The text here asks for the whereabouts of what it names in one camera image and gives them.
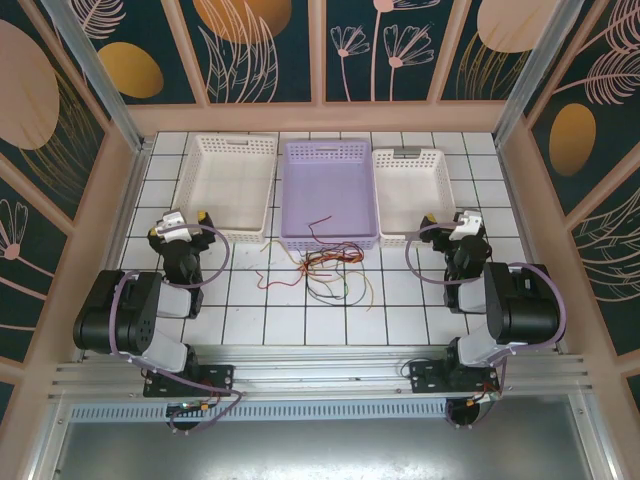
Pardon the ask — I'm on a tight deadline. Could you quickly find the dark red cable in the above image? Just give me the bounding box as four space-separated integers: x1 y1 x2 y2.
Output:
256 268 307 293

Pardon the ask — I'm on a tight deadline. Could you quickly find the yellow cable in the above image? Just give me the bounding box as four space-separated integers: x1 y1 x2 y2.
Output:
343 272 375 313

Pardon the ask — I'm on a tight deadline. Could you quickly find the dark green cable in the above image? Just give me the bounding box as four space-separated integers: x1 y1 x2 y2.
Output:
341 242 370 306

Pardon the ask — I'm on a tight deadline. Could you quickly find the black cable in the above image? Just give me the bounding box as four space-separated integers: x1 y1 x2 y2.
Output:
305 264 351 303

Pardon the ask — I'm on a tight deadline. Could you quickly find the large white perforated basket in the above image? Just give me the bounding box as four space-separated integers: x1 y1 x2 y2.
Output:
177 132 280 245

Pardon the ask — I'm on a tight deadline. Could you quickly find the purple perforated basket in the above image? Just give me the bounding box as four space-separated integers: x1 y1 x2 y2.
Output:
279 139 378 251

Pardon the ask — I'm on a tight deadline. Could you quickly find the grey metal sheet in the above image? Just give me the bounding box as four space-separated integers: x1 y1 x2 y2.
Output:
29 418 616 480

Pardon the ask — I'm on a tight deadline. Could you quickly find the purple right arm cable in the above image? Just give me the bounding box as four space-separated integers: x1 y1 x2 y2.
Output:
404 225 564 430

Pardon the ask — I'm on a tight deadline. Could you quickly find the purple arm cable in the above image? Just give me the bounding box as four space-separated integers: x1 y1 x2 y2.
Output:
404 225 564 430
112 224 245 435

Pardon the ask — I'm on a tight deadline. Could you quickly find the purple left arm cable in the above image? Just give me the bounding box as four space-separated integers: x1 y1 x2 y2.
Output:
112 224 245 435

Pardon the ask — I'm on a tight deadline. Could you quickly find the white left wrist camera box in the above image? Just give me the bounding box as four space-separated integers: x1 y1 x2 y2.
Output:
151 211 195 242

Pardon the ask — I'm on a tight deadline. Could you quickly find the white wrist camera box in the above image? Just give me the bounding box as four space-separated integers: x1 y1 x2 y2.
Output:
448 209 485 242
151 211 195 242

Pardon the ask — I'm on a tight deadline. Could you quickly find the white basket with grey handles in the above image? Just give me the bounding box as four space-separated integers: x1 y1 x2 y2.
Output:
372 147 457 249

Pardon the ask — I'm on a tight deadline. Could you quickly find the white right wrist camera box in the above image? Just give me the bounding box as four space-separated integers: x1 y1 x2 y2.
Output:
448 209 485 242

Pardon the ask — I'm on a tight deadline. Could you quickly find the aluminium side rail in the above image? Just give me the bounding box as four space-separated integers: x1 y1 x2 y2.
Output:
494 139 569 354
77 139 154 364

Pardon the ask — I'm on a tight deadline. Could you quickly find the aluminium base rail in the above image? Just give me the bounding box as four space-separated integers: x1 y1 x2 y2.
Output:
47 343 596 402

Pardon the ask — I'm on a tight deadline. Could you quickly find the aluminium frame post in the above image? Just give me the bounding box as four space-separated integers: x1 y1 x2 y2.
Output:
492 0 596 147
39 0 151 154

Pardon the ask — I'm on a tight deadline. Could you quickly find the slotted grey cable duct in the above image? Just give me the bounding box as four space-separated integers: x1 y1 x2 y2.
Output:
69 402 451 422

